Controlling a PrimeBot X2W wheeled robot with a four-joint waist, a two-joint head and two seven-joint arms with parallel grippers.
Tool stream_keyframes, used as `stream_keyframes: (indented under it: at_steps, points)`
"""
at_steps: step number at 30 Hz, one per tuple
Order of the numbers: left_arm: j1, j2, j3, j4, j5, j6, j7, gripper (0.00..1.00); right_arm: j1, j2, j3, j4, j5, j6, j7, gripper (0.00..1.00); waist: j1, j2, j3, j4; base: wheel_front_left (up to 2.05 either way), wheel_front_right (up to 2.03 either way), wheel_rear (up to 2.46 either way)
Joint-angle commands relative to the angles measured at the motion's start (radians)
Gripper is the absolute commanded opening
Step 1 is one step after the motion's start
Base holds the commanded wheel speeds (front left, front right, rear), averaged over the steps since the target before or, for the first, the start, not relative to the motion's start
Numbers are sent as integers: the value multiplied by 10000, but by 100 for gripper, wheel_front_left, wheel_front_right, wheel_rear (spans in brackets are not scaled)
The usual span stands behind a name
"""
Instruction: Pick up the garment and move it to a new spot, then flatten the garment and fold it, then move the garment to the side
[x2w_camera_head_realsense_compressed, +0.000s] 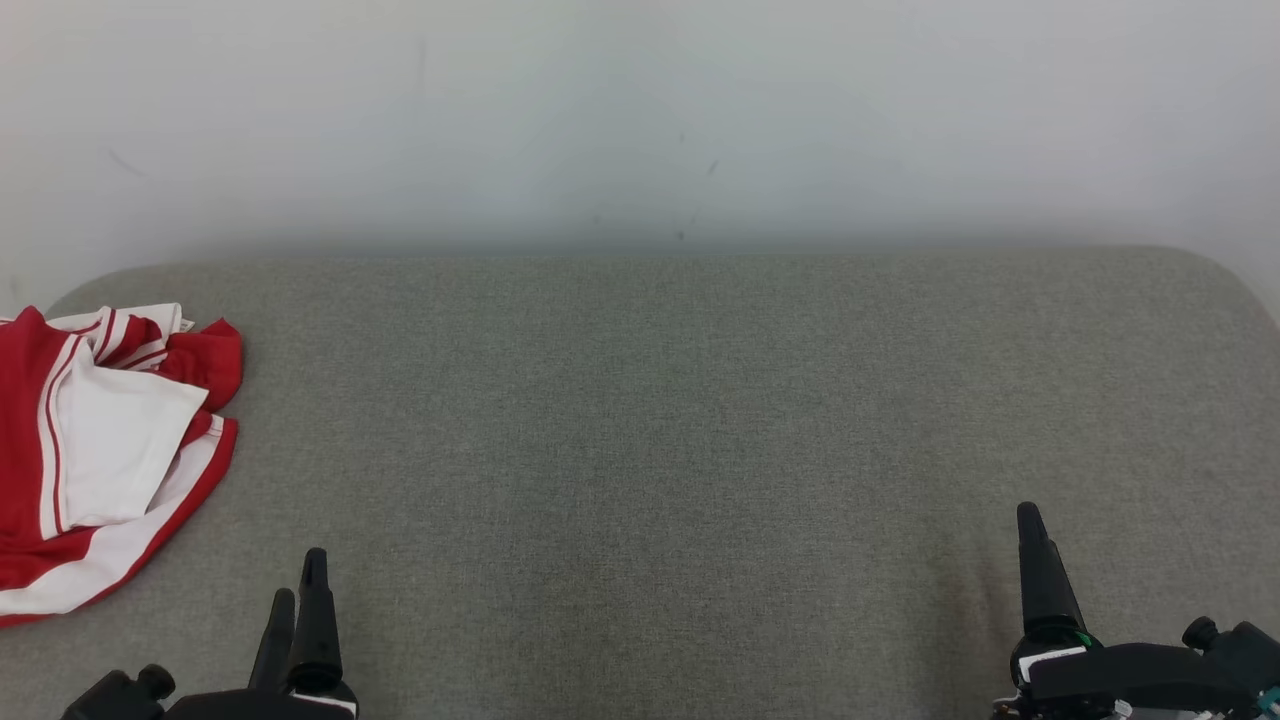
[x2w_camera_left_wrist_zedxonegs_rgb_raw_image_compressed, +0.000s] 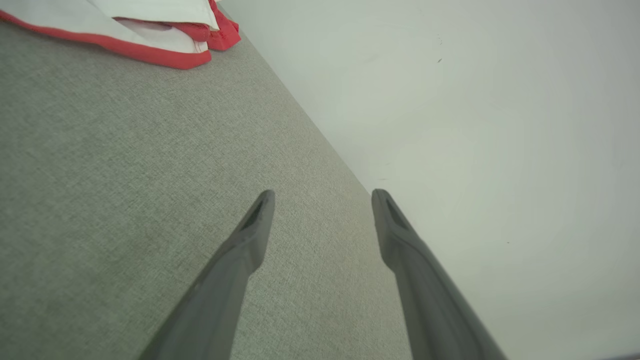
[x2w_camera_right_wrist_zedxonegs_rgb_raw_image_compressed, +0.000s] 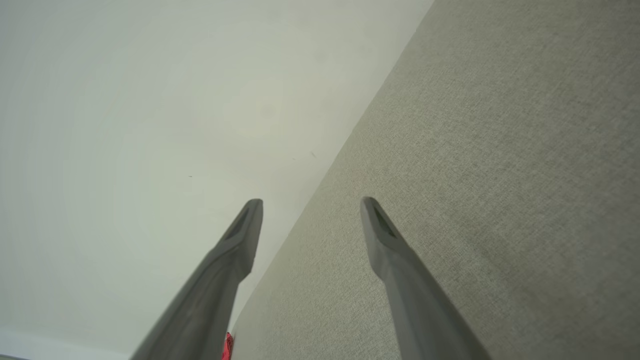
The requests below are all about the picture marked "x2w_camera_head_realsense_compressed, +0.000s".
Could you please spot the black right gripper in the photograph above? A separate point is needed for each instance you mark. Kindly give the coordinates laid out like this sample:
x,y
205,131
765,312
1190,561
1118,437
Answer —
x,y
1130,675

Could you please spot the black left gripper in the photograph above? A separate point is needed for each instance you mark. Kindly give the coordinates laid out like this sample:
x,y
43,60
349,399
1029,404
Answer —
x,y
270,705

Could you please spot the red and white t-shirt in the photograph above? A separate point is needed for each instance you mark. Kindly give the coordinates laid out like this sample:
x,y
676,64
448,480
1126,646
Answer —
x,y
110,440

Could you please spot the grey fabric sofa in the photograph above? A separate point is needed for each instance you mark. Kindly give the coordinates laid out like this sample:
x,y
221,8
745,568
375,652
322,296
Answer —
x,y
640,450

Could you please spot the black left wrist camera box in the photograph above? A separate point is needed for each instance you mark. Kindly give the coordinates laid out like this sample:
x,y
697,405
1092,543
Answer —
x,y
115,697

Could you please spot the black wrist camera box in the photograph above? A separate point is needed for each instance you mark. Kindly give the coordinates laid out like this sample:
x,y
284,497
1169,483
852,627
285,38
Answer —
x,y
1250,650
115,697

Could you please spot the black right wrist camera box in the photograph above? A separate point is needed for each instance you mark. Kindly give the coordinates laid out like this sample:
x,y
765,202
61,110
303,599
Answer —
x,y
1250,650

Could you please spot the teal right camera connector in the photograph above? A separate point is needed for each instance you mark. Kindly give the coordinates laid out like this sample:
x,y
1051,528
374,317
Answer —
x,y
1272,700

